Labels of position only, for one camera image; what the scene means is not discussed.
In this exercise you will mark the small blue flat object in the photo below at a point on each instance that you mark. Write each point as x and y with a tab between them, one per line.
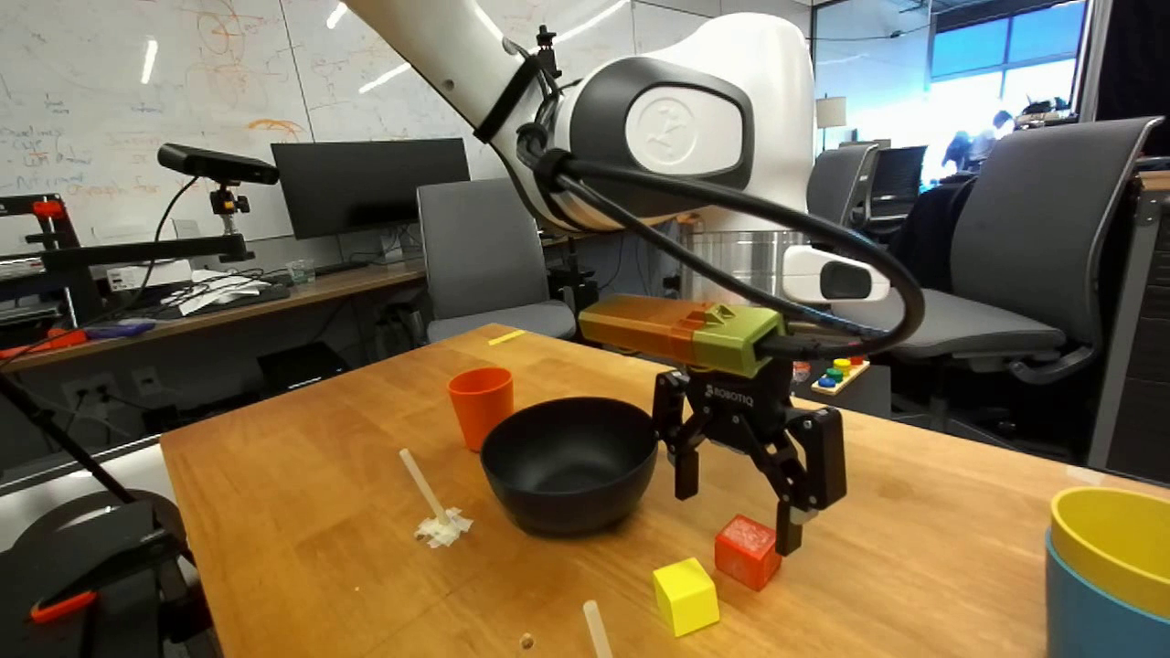
119	328

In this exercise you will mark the white crumpled papers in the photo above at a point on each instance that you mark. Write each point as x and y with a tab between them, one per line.
214	294

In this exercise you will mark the white shade desk lamp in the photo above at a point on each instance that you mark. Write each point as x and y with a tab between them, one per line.
832	111

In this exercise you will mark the green and orange wrist camera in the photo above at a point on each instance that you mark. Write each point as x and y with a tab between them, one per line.
658	330

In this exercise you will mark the orange plastic cup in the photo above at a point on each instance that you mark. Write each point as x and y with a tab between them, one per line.
479	404

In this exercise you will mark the armless grey office chair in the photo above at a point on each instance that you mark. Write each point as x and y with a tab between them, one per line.
478	259

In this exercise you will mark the orange hand tool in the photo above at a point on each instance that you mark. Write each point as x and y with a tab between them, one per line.
49	346

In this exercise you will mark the grey metal drawer cabinet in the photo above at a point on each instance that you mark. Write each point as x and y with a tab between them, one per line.
1138	343

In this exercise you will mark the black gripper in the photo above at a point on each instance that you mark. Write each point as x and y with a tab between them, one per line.
738	404

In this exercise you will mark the long wooden workbench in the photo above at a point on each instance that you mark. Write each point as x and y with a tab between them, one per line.
331	291

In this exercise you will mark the blue plastic cup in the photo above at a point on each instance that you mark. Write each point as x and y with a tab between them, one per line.
1092	623

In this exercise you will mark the black plastic bowl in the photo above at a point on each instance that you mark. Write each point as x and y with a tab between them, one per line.
572	478

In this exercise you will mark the grey office chair with armrests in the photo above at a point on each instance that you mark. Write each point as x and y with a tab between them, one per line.
845	183
1036	232

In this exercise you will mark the black aluminium rail frame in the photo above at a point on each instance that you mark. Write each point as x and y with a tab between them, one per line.
122	255

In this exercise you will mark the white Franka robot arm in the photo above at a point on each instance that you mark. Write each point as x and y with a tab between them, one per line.
426	50

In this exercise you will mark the black camera tripod pole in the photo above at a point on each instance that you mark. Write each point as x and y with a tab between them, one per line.
545	50

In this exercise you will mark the wide black computer monitor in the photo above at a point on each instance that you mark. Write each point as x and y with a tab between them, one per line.
367	183

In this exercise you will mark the yellow wooden cube block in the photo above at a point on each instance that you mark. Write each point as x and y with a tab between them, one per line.
685	601

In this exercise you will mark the black tripod leg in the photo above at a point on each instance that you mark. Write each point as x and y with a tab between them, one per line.
66	440

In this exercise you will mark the black stereo camera on stand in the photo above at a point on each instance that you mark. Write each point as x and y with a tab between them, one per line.
214	161

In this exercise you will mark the person in blue shirt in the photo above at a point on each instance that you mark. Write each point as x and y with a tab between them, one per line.
971	149

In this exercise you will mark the orange wooden cube block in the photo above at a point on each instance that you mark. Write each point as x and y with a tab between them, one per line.
743	557

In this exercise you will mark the white brush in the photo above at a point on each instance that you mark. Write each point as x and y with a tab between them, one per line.
444	528

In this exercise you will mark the black low side table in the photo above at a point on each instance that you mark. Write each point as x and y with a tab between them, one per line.
869	391

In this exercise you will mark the wooden stick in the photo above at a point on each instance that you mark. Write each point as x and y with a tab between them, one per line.
597	629

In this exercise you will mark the yellow plastic cup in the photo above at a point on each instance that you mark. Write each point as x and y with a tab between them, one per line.
1127	541

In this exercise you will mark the black jacket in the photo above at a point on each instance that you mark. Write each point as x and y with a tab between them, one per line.
933	240

